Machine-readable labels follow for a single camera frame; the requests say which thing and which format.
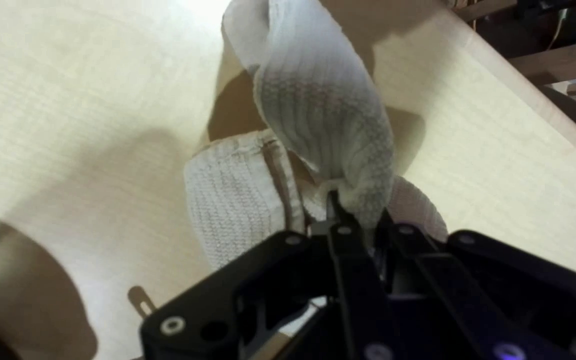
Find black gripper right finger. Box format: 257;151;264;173
375;211;576;360

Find light wooden slatted chair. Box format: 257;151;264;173
447;0;576;153

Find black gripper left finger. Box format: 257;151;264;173
138;189;399;360

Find beige cloth towel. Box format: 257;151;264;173
182;0;452;271

